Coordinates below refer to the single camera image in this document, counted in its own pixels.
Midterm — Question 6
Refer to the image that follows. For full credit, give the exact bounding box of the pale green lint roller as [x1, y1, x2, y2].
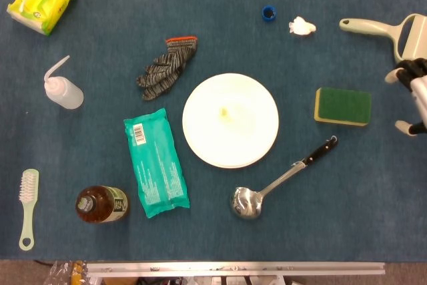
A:
[339, 13, 427, 64]

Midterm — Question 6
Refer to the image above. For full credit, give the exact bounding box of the crumpled white tissue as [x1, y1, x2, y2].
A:
[288, 16, 318, 36]

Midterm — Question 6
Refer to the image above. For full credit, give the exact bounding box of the white round plate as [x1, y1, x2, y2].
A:
[181, 72, 280, 169]

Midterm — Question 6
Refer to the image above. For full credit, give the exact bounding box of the green yellow sponge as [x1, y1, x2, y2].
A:
[314, 87, 372, 127]

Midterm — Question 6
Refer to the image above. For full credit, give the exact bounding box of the pale green scrub brush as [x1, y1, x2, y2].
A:
[18, 168, 40, 252]

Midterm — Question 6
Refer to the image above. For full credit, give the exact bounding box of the teal wet wipes pack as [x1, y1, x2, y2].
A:
[123, 107, 191, 219]

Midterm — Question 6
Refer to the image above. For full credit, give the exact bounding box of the clear plastic bag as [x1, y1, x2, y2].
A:
[42, 260, 88, 285]

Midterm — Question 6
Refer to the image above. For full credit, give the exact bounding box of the grey striped work glove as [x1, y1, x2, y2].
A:
[135, 35, 198, 101]

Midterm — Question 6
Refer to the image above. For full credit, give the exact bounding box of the steel ladle black handle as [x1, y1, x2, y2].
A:
[230, 135, 339, 221]

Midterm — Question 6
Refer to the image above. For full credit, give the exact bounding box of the aluminium frame rail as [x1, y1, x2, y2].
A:
[85, 262, 386, 278]

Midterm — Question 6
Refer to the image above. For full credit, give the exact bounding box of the blue bottle cap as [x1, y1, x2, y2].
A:
[262, 5, 278, 22]

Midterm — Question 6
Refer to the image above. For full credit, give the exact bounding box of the brown tea bottle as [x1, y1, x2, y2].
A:
[75, 185, 129, 224]

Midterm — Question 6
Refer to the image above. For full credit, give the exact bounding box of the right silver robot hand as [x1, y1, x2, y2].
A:
[384, 57, 427, 137]

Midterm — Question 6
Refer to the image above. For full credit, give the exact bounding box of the translucent squeeze wash bottle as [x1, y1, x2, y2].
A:
[43, 55, 85, 110]

